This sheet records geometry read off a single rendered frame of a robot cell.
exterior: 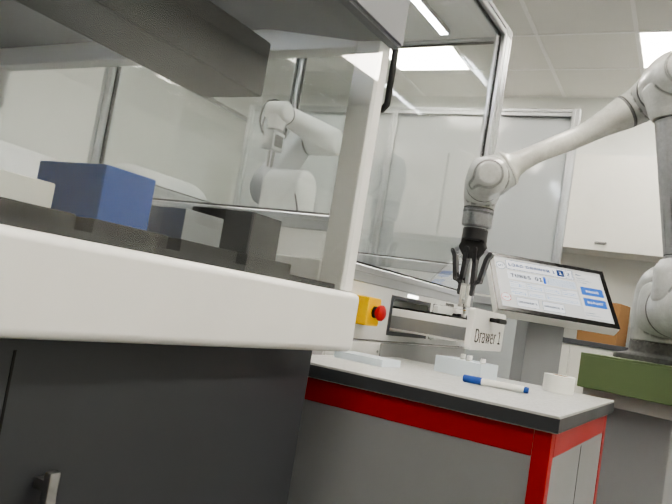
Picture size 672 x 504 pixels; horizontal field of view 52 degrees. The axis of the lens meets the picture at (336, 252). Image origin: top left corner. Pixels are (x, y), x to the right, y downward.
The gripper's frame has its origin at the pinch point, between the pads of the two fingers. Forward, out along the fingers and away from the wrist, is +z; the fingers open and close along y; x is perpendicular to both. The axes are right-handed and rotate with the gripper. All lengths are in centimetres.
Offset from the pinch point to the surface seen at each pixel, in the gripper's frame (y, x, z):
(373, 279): 13.3, 34.5, 0.8
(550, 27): 51, -224, -184
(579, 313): -15, -93, -3
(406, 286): 13.3, 13.0, 0.5
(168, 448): -5, 122, 32
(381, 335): 13.4, 23.9, 15.2
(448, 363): -12.1, 38.4, 18.0
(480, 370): -20.5, 40.0, 18.0
